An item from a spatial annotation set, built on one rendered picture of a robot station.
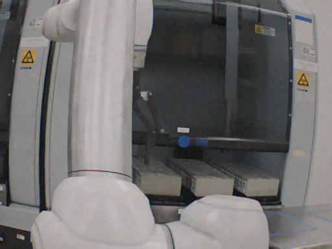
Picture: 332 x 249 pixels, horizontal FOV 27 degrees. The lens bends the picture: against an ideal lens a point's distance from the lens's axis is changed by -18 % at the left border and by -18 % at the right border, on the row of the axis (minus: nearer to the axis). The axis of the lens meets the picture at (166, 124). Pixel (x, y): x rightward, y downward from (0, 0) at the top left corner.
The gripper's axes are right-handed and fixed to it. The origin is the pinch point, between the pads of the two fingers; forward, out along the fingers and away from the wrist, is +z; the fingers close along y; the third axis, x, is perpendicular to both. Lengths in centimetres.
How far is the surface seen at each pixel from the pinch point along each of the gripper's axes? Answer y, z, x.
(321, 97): 110, -16, 143
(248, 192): 41, 12, 31
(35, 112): -22.8, -6.6, 32.8
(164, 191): 16.6, 12.3, 30.7
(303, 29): 59, -40, 33
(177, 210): 19.4, 16.4, 23.1
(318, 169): 111, 20, 142
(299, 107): 57, -14, 32
